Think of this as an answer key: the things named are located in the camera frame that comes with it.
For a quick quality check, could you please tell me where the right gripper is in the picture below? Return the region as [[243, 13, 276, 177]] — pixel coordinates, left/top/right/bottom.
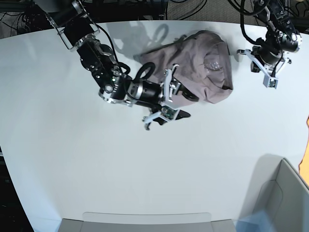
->
[[127, 80, 199, 125]]

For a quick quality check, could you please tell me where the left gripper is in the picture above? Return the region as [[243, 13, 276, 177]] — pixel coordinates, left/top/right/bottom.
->
[[251, 45, 283, 73]]

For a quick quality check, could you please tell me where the mauve T-shirt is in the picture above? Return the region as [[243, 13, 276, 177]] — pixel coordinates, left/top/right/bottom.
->
[[136, 30, 233, 104]]

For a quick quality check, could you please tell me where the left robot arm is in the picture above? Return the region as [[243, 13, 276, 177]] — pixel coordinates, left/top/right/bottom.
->
[[240, 0, 302, 77]]

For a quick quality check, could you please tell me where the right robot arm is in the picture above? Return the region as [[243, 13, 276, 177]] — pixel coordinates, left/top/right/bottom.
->
[[35, 0, 199, 130]]

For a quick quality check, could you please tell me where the orange object at edge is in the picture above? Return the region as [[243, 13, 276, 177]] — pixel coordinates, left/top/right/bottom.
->
[[298, 118, 309, 186]]

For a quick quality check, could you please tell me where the grey plastic bin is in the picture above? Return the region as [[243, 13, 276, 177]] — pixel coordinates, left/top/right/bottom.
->
[[254, 159, 309, 232]]

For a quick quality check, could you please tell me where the blue translucent object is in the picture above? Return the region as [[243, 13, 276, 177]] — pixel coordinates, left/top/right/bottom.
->
[[234, 210, 276, 232]]

